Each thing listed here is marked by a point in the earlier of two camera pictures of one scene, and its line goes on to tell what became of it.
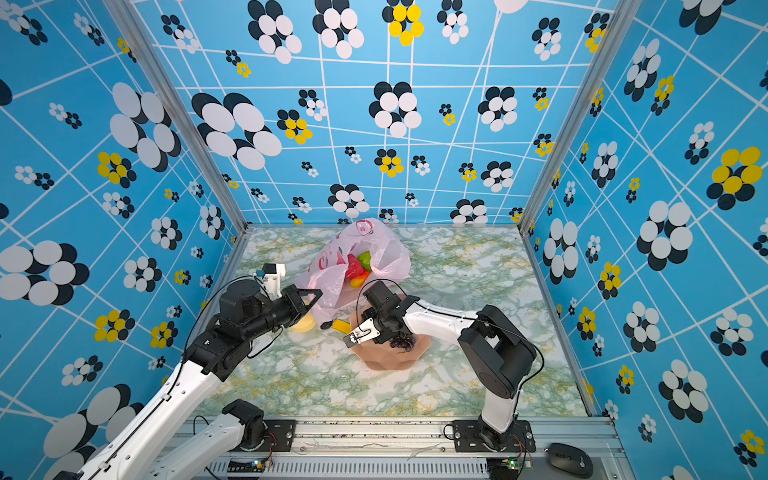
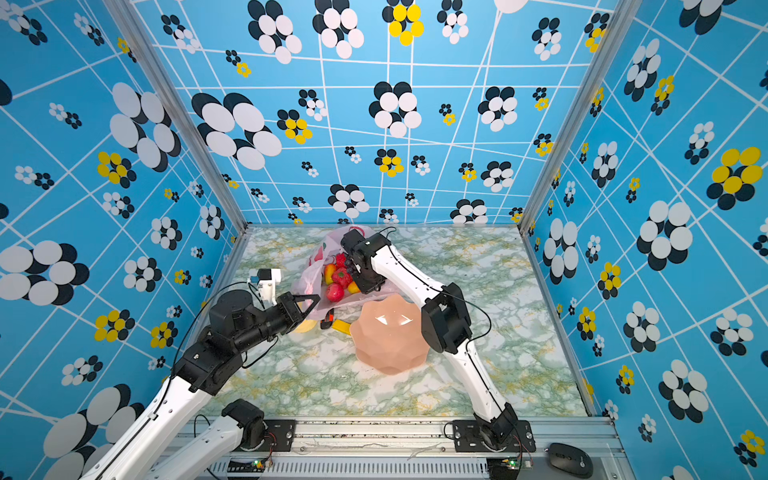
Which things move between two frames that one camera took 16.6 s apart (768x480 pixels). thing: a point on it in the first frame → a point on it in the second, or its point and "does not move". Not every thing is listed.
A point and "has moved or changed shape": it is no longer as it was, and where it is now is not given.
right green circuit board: x=502 y=468 does not move
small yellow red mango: x=358 y=281 has moved or changed shape
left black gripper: x=292 y=296 does not move
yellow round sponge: x=306 y=324 does not move
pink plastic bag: x=325 y=272 has moved or changed shape
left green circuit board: x=246 y=465 does not move
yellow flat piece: x=342 y=326 does not move
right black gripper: x=383 y=337 → x=365 y=288
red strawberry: x=354 y=269 has moved or changed shape
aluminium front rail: x=400 y=450 does not move
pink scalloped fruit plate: x=381 y=355 does not move
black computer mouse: x=570 y=460 does not move
